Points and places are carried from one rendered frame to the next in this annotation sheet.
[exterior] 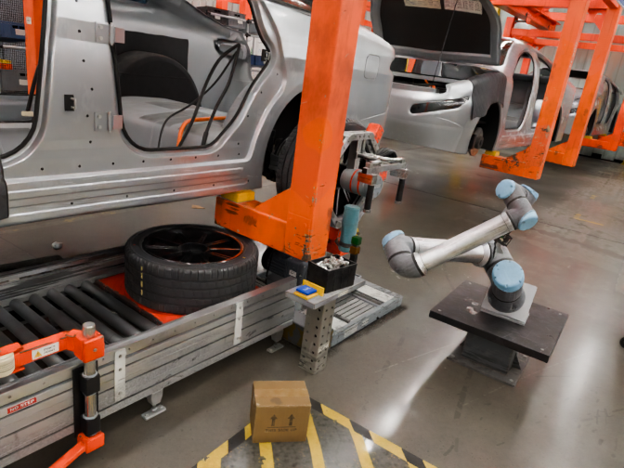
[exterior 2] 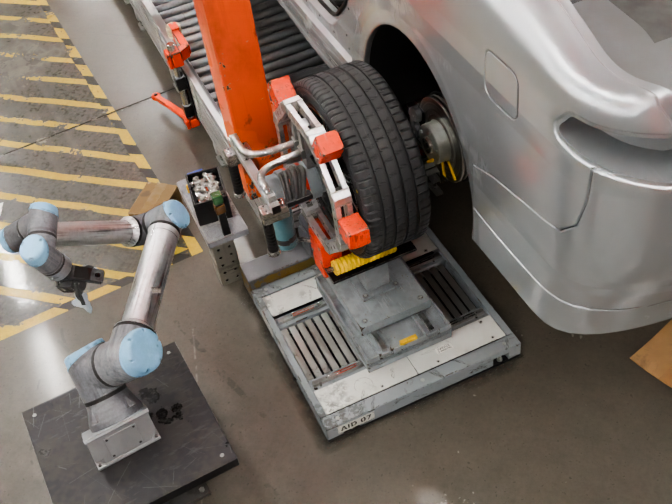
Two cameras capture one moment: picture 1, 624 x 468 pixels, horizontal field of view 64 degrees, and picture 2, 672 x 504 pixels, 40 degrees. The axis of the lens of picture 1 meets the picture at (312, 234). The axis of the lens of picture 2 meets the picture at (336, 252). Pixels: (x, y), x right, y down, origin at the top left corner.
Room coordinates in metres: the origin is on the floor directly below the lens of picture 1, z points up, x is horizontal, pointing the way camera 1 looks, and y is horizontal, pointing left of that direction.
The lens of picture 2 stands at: (4.30, -2.14, 2.94)
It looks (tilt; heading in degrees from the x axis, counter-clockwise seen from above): 45 degrees down; 127
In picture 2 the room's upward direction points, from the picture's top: 9 degrees counter-clockwise
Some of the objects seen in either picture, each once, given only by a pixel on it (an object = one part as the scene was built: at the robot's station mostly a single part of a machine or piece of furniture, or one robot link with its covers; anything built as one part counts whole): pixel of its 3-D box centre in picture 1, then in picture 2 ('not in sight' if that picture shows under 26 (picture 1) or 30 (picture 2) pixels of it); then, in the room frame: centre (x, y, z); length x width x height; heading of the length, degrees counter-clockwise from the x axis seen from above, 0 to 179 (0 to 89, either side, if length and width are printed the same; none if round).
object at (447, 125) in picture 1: (472, 81); not in sight; (7.48, -1.95, 1.49); 4.95 x 1.86 x 1.59; 144
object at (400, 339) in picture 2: not in sight; (381, 305); (2.95, -0.07, 0.13); 0.50 x 0.36 x 0.10; 144
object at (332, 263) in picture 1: (331, 271); (208, 194); (2.22, -0.12, 0.52); 0.20 x 0.14 x 0.13; 136
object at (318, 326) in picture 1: (317, 331); (220, 241); (2.18, -0.09, 0.21); 0.10 x 0.10 x 0.42; 54
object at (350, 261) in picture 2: not in sight; (363, 256); (2.96, -0.17, 0.51); 0.29 x 0.06 x 0.06; 54
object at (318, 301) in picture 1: (327, 287); (211, 206); (2.21, -0.11, 0.44); 0.43 x 0.17 x 0.03; 144
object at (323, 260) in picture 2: (335, 237); (336, 247); (2.83, -0.15, 0.48); 0.16 x 0.12 x 0.17; 54
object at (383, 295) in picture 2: not in sight; (371, 264); (2.90, -0.04, 0.32); 0.40 x 0.30 x 0.28; 144
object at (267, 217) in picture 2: (398, 172); (273, 211); (2.82, -0.44, 0.93); 0.09 x 0.05 x 0.05; 54
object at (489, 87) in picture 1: (482, 94); not in sight; (5.60, -1.60, 1.36); 0.71 x 0.30 x 0.51; 144
